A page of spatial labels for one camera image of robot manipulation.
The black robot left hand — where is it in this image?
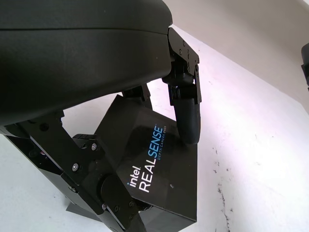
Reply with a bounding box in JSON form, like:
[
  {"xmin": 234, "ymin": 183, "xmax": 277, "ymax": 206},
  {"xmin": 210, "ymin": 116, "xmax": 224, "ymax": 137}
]
[{"xmin": 0, "ymin": 0, "xmax": 202, "ymax": 232}]

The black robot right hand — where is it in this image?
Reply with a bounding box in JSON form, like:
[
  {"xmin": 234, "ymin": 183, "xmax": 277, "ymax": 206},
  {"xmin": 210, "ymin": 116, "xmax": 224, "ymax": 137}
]
[{"xmin": 301, "ymin": 42, "xmax": 309, "ymax": 91}]

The black RealSense box lid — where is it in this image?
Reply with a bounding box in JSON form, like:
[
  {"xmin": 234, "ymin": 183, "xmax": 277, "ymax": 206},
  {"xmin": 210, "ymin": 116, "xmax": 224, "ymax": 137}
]
[{"xmin": 94, "ymin": 94, "xmax": 198, "ymax": 227}]

